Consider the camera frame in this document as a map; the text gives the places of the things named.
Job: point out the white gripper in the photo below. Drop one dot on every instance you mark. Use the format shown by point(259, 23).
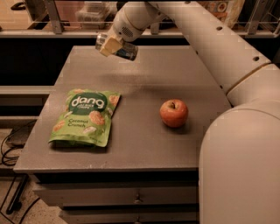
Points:
point(124, 28)

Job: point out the silver blue redbull can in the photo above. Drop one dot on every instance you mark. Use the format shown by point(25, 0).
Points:
point(128, 51)

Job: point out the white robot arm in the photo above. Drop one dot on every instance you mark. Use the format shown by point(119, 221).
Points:
point(239, 160)

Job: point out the clear plastic container on shelf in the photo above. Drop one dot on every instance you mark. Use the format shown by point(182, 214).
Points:
point(93, 15)

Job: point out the green dang chips bag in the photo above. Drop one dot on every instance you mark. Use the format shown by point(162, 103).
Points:
point(87, 118)

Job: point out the red apple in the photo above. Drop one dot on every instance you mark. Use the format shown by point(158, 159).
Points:
point(174, 113)

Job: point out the grey drawer cabinet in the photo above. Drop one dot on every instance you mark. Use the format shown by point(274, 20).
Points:
point(144, 157)

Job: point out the colourful snack bag on shelf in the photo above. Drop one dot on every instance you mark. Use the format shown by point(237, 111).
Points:
point(227, 11)

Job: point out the round drawer knob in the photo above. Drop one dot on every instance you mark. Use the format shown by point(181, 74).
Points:
point(138, 200)

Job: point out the grey metal shelf rail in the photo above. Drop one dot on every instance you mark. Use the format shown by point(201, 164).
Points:
point(258, 18)

